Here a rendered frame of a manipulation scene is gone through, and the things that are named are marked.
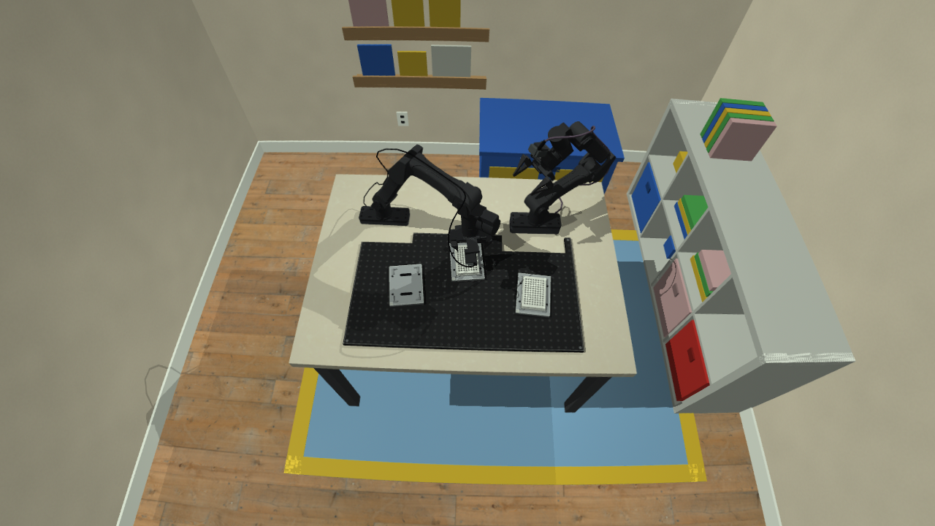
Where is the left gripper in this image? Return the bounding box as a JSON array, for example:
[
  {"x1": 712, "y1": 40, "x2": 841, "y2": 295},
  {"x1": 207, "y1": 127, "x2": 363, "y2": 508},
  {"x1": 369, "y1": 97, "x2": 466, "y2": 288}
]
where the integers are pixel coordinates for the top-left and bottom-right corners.
[{"x1": 513, "y1": 144, "x2": 562, "y2": 196}]

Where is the white well plate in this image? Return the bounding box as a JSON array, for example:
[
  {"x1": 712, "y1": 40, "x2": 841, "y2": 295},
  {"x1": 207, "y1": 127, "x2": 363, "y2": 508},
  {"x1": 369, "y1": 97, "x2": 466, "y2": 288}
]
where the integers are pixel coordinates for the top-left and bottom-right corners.
[
  {"x1": 521, "y1": 276, "x2": 546, "y2": 311},
  {"x1": 454, "y1": 245, "x2": 480, "y2": 276}
]

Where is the white rectangular plate holder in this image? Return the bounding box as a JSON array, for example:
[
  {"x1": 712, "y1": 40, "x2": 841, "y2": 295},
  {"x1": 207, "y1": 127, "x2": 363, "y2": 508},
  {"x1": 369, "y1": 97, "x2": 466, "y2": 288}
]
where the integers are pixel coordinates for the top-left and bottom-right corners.
[{"x1": 389, "y1": 264, "x2": 424, "y2": 307}]

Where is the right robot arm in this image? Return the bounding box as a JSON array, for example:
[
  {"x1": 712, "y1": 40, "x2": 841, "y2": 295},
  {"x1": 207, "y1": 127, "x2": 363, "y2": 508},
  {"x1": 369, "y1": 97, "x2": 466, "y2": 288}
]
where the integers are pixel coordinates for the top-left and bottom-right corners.
[{"x1": 359, "y1": 145, "x2": 500, "y2": 236}]

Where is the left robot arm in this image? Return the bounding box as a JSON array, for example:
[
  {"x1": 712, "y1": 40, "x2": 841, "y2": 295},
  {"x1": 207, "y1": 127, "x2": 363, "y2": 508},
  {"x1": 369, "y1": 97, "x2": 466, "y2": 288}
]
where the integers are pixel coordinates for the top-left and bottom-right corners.
[{"x1": 511, "y1": 121, "x2": 616, "y2": 229}]

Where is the black perforated breadboard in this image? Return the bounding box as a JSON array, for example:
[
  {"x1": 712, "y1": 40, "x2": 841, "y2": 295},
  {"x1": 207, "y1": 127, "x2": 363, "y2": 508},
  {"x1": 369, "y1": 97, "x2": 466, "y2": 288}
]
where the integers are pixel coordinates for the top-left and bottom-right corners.
[{"x1": 343, "y1": 233, "x2": 584, "y2": 353}]

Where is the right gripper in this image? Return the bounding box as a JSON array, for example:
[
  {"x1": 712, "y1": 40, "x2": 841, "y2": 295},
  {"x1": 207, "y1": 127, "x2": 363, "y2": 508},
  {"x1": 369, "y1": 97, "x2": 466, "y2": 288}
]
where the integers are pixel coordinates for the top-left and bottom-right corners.
[{"x1": 450, "y1": 225, "x2": 492, "y2": 262}]

